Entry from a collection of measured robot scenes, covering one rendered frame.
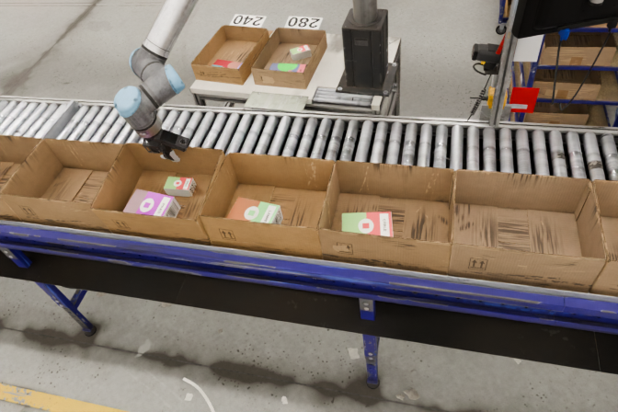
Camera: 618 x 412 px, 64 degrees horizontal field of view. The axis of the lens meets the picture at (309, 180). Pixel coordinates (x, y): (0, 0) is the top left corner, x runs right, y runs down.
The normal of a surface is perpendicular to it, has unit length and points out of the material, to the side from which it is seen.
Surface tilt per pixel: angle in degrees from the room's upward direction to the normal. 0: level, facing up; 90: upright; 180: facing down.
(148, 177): 6
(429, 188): 90
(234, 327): 0
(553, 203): 89
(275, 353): 0
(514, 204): 89
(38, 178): 89
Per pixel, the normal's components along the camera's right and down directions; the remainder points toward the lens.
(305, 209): -0.11, -0.67
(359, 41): -0.29, 0.73
